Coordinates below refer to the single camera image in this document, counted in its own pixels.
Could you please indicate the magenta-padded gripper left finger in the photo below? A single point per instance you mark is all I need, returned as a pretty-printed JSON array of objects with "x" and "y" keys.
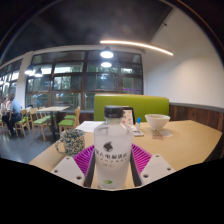
[{"x": 68, "y": 170}]

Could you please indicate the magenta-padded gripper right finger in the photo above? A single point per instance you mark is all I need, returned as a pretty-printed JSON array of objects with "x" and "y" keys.
[{"x": 156, "y": 168}]

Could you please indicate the clear black-capped drink bottle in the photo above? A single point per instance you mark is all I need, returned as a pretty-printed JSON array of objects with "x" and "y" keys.
[{"x": 113, "y": 150}]

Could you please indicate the speckled green white mug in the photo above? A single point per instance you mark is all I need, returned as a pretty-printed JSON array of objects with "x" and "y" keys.
[{"x": 74, "y": 142}]

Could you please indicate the reddish paper card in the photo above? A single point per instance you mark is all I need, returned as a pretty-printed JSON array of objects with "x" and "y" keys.
[{"x": 156, "y": 136}]

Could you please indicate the white paper napkin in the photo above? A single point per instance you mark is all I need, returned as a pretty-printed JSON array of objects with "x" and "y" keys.
[{"x": 166, "y": 133}]

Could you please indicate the small white flat device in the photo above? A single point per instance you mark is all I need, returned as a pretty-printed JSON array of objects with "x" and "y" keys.
[{"x": 138, "y": 132}]

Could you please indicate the white ceramic bowl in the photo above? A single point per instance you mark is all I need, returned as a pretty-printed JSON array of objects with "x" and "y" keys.
[{"x": 157, "y": 121}]

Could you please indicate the white paper sheet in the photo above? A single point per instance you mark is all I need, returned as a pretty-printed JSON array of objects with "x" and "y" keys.
[{"x": 88, "y": 126}]

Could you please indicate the small blue-capped white bottle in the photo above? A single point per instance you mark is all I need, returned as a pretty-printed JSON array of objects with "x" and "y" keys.
[{"x": 138, "y": 124}]

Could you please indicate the group of green-cushioned wooden chairs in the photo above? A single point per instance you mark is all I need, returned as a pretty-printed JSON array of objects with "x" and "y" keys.
[{"x": 41, "y": 121}]

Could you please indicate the light wooden dining table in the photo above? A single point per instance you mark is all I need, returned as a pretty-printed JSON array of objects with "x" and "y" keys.
[{"x": 53, "y": 109}]

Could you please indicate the person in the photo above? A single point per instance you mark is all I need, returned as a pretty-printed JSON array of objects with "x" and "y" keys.
[
  {"x": 15, "y": 111},
  {"x": 3, "y": 106}
]

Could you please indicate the long linear ceiling light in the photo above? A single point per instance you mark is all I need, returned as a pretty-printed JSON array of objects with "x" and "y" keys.
[{"x": 136, "y": 45}]

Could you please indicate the dark-framed window wall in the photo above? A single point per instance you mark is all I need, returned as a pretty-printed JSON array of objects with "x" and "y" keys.
[{"x": 70, "y": 83}]

